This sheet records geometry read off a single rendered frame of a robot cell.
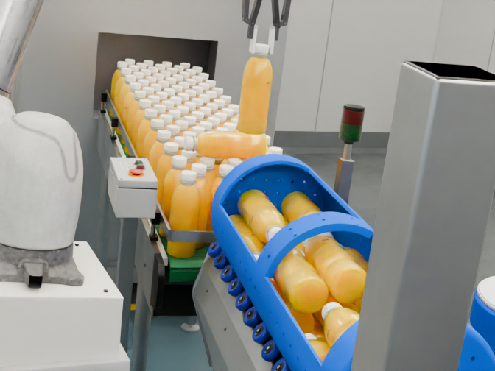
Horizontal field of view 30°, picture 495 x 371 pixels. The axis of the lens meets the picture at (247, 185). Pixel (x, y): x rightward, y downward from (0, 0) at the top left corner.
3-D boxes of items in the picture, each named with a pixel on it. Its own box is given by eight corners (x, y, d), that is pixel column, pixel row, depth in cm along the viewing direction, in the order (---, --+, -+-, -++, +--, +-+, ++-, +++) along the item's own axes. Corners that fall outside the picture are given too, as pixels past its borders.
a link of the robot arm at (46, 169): (33, 258, 155) (48, 130, 150) (-45, 227, 163) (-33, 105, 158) (93, 241, 169) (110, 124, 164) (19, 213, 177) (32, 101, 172)
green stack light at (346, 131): (342, 141, 266) (345, 125, 264) (335, 135, 272) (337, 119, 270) (363, 142, 267) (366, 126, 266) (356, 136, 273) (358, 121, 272)
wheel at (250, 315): (259, 310, 191) (266, 315, 192) (253, 301, 195) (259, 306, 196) (244, 326, 191) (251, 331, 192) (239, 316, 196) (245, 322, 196)
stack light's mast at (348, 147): (339, 161, 268) (348, 107, 263) (332, 155, 273) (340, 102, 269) (359, 162, 269) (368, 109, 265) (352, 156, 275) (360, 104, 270)
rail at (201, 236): (171, 242, 233) (171, 230, 232) (170, 241, 233) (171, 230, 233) (320, 244, 243) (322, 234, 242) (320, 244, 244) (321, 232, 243)
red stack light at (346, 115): (345, 124, 264) (347, 111, 263) (337, 119, 270) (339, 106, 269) (366, 126, 266) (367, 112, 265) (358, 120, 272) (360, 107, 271)
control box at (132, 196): (115, 218, 230) (118, 178, 227) (107, 192, 249) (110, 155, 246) (155, 218, 233) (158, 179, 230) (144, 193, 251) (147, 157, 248)
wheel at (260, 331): (269, 326, 184) (275, 332, 185) (262, 317, 189) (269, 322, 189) (253, 343, 185) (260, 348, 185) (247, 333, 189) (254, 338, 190)
